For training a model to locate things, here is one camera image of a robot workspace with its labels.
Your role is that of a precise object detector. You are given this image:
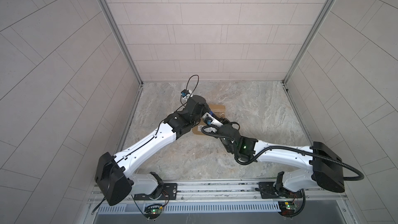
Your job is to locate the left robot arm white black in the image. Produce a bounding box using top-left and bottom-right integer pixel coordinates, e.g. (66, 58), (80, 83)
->
(95, 95), (222, 206)

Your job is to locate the right aluminium corner post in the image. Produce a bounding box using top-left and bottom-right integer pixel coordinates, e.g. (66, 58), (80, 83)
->
(282, 0), (336, 88)

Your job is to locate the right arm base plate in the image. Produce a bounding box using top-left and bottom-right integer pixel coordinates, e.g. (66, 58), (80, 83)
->
(255, 182), (303, 199)

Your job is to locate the aluminium mounting rail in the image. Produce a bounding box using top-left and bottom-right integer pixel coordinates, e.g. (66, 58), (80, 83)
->
(88, 178), (346, 204)

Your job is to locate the left aluminium corner post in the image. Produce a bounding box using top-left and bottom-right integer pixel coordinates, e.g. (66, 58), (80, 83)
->
(97, 0), (143, 87)

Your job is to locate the aluminium corner post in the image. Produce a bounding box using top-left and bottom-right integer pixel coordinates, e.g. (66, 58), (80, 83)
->
(282, 0), (336, 88)
(97, 0), (143, 87)

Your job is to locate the black corrugated cable conduit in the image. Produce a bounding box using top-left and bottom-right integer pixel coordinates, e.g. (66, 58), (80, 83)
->
(200, 121), (365, 218)

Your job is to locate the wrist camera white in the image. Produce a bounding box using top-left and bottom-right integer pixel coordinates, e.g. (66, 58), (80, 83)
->
(180, 89), (192, 101)
(202, 113), (223, 127)

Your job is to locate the white ventilation grille strip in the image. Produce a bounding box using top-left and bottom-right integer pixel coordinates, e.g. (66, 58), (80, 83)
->
(97, 201), (281, 214)

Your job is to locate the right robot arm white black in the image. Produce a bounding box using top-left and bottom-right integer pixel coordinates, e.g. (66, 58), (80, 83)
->
(209, 124), (345, 193)

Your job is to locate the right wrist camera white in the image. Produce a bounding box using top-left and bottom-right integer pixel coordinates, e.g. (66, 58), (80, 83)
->
(202, 113), (223, 127)

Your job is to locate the left green circuit board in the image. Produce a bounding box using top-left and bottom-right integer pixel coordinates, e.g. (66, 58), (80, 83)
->
(144, 204), (164, 220)

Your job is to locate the right green circuit board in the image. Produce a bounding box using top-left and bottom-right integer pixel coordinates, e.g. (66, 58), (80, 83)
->
(278, 201), (297, 216)

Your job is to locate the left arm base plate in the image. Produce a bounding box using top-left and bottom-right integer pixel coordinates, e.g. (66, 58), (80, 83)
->
(133, 183), (178, 201)

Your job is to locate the green circuit board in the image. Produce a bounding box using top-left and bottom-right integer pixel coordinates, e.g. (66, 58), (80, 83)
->
(144, 204), (164, 220)
(278, 201), (297, 216)

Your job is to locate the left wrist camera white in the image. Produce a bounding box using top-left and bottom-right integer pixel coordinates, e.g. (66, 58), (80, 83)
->
(180, 89), (192, 101)

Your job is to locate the brown cardboard express box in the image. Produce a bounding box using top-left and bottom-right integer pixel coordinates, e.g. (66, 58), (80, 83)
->
(191, 104), (226, 135)

